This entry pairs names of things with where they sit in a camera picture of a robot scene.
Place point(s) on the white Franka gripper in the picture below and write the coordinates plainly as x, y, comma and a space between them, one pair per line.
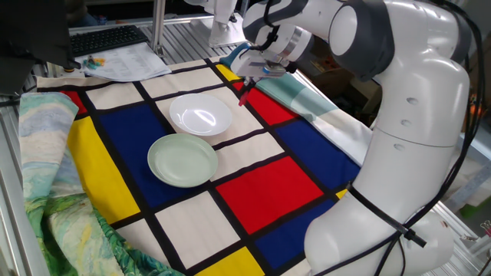
249, 63

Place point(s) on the small red plastic clamp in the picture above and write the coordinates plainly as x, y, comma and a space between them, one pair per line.
245, 97

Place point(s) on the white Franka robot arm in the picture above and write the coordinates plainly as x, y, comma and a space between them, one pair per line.
414, 153

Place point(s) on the white plate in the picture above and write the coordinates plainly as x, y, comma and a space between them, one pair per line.
201, 115

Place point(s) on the pale green plate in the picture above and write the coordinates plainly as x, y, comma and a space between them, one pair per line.
182, 160

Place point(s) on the colour block tablecloth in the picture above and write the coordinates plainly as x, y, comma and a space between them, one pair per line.
268, 191

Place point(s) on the printed paper stack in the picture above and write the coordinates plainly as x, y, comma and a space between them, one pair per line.
126, 63

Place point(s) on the black keyboard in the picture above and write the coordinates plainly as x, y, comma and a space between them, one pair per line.
107, 38

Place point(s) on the small teal orange items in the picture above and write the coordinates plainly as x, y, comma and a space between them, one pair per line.
94, 62

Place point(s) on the brown and blue clothing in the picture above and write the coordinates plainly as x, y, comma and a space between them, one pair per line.
80, 11

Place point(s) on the orange ball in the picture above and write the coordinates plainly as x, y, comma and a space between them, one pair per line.
475, 111

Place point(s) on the aluminium profile leg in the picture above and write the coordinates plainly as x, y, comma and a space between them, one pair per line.
468, 188

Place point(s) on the green painted landscape cloth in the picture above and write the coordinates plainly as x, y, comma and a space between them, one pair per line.
57, 230

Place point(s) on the metal binder clip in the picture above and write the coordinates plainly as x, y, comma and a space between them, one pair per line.
486, 227

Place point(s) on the aluminium post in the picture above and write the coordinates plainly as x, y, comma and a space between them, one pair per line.
158, 23

